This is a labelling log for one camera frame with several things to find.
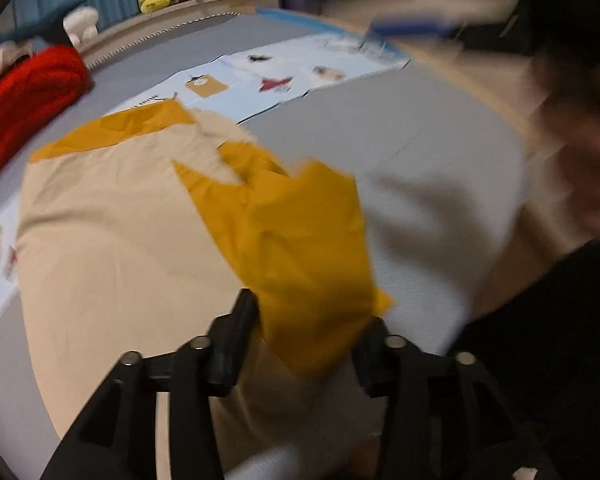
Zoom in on beige and yellow hooded garment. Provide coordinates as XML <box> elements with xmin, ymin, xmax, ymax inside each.
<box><xmin>17</xmin><ymin>100</ymin><xmax>391</xmax><ymax>479</ymax></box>

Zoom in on white plush toy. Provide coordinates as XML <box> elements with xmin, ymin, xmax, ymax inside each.
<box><xmin>62</xmin><ymin>6</ymin><xmax>99</xmax><ymax>47</ymax></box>

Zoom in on lamp print bed sheet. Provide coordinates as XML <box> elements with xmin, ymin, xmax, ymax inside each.
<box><xmin>0</xmin><ymin>32</ymin><xmax>411</xmax><ymax>314</ymax></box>

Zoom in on white folded clothes stack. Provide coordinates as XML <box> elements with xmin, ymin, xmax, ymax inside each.
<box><xmin>0</xmin><ymin>40</ymin><xmax>33</xmax><ymax>77</ymax></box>

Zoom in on red folded quilt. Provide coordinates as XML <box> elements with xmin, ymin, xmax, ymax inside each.
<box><xmin>0</xmin><ymin>46</ymin><xmax>92</xmax><ymax>172</ymax></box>

